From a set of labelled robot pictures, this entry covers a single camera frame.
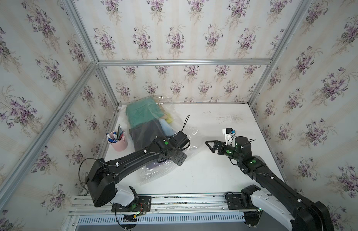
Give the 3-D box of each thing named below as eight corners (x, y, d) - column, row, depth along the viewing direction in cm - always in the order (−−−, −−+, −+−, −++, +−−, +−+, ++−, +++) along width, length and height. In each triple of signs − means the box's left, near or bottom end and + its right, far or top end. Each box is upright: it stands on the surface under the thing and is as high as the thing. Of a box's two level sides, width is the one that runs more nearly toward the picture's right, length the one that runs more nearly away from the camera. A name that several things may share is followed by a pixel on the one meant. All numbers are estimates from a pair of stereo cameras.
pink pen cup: (109, 146, 95) (102, 136, 85) (124, 133, 101) (119, 123, 92) (119, 154, 91) (112, 145, 82) (133, 141, 98) (129, 131, 88)
